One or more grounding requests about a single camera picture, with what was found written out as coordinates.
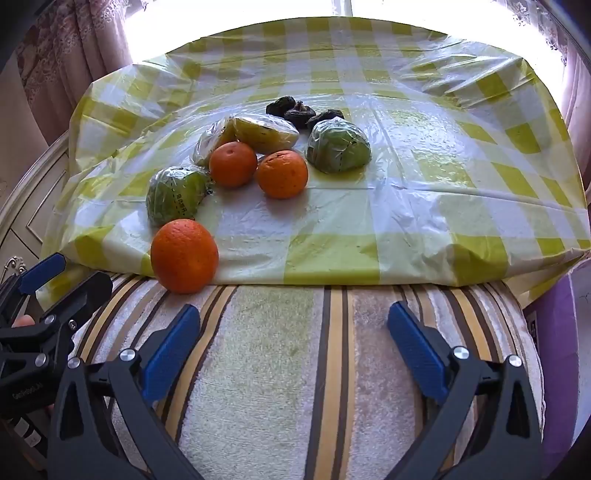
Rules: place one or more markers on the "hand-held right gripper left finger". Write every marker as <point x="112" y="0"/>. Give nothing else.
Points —
<point x="171" y="350"/>

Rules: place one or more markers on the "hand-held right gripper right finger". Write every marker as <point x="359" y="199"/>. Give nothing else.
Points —
<point x="415" y="355"/>

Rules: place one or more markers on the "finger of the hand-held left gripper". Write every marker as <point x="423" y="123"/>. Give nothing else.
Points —
<point x="87" y="295"/>
<point x="44" y="272"/>

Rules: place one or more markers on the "large orange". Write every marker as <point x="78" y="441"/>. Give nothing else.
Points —
<point x="184" y="256"/>

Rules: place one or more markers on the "plastic-wrapped green fruit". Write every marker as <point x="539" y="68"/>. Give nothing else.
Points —
<point x="175" y="198"/>
<point x="338" y="145"/>

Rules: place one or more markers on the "purple box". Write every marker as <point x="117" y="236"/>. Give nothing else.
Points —
<point x="558" y="323"/>

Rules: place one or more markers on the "plastic-wrapped yellow fruit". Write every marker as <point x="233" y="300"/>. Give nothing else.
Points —
<point x="268" y="134"/>
<point x="211" y="141"/>

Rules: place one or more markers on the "person's left hand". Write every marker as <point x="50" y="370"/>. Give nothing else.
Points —
<point x="23" y="321"/>

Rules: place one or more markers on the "white cabinet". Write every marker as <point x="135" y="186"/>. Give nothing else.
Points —
<point x="27" y="217"/>

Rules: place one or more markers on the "striped towel blanket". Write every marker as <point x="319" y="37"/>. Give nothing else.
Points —
<point x="286" y="369"/>

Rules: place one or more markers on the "yellow checkered plastic tablecloth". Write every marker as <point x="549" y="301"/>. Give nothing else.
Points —
<point x="369" y="207"/>

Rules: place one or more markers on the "dark dried fruit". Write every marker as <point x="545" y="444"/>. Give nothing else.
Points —
<point x="280" y="105"/>
<point x="326" y="116"/>
<point x="300" y="114"/>

